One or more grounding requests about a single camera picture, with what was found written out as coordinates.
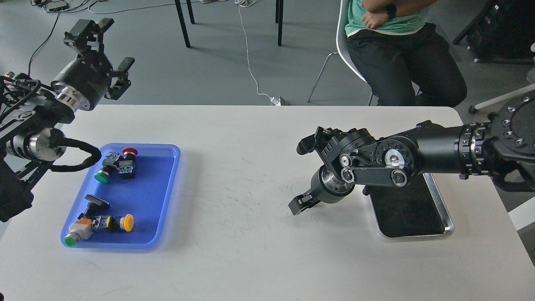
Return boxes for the white floor cable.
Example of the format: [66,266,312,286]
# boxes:
[236,0,290,106]

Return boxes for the red push button switch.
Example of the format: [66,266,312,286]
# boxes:
[117,147,139,180]

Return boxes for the blue plastic tray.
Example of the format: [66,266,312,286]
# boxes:
[60,143,181,250]

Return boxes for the seated person green shirt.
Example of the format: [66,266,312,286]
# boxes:
[344,0,467,108]

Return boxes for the green push button switch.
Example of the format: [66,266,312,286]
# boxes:
[93,152,122,184]

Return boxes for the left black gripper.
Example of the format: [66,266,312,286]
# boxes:
[51,18,135,111]

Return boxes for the power strip on floor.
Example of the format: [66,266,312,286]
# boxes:
[30,0,69,13]

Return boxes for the yellow push button switch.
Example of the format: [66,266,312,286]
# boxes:
[91,214,134,233]

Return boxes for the black floor cable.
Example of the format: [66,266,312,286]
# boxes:
[25,13,62,78]

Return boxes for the black equipment case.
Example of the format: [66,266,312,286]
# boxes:
[452,0,535,64]

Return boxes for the green grey push button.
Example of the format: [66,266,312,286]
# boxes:
[63,218,93,247]

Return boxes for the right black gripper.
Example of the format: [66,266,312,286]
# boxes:
[288,166,355,216]

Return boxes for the black table legs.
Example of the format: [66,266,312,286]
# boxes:
[173,0,285,48]

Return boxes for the white chair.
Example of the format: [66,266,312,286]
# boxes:
[307,0,423,106]

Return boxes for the black selector switch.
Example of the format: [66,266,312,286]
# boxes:
[78,194,110,220]

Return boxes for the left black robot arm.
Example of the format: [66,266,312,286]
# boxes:
[0,18,135,222]

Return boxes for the steel metal tray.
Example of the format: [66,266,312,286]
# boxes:
[362,173,454,240]

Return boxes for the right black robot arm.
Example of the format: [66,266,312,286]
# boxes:
[288,91,535,215]

